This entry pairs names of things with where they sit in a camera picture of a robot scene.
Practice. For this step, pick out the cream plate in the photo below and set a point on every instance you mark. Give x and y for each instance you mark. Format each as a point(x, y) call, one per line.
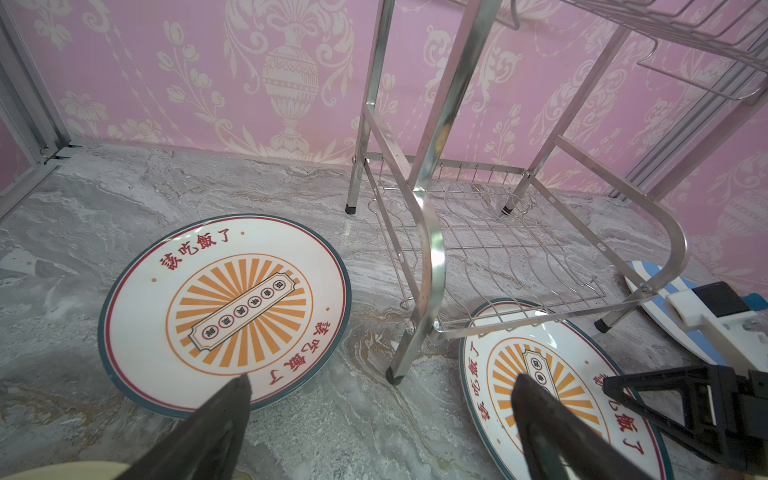
point(80, 470)

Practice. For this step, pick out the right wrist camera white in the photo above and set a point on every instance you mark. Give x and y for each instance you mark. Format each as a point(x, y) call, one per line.
point(722, 316)

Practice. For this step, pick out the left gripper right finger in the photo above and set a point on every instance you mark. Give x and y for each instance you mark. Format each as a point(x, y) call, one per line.
point(558, 445)

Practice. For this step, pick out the steel two-tier dish rack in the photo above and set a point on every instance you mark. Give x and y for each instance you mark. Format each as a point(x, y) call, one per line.
point(735, 31)

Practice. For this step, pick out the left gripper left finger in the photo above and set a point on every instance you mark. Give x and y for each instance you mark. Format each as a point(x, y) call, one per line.
point(204, 446)

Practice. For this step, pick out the sunburst plate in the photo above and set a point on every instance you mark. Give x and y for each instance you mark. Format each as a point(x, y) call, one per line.
point(249, 295)
point(572, 368)

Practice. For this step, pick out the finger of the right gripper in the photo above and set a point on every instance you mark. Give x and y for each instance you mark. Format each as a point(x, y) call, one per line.
point(724, 414)

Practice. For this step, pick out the blue striped plate back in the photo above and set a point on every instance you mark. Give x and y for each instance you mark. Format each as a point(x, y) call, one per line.
point(660, 312)

